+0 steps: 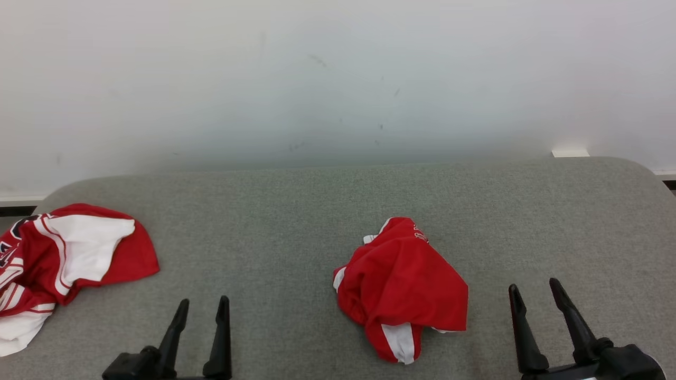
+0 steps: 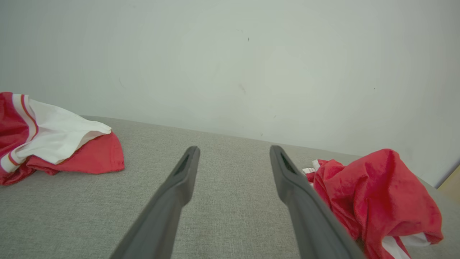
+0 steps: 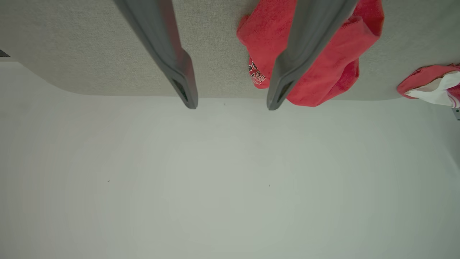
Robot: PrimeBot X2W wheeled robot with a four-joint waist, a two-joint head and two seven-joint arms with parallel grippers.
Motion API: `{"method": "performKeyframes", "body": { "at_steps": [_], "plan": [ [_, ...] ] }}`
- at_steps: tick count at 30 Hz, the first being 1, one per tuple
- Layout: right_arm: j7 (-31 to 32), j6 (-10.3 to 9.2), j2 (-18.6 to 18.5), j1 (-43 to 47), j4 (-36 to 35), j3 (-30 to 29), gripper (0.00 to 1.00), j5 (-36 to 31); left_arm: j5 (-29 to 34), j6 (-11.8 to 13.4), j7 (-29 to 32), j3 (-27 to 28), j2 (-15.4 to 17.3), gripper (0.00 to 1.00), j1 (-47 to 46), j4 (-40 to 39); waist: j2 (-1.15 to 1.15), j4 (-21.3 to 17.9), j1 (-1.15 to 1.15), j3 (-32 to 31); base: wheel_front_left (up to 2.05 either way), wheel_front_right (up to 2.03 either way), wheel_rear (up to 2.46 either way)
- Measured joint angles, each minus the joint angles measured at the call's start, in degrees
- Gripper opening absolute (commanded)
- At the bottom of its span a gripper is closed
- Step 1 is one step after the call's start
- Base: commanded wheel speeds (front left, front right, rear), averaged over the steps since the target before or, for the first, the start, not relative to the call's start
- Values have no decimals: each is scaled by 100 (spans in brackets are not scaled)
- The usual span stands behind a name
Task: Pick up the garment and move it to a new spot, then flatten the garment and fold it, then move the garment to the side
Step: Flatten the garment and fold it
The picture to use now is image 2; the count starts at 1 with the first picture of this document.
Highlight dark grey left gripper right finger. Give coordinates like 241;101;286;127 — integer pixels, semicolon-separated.
270;145;365;259

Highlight red white sports shorts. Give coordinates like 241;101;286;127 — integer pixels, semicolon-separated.
303;149;444;259

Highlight red white basketball jersey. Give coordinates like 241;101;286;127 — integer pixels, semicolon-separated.
0;92;125;186

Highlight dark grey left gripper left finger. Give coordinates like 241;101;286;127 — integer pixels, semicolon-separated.
110;145;201;259

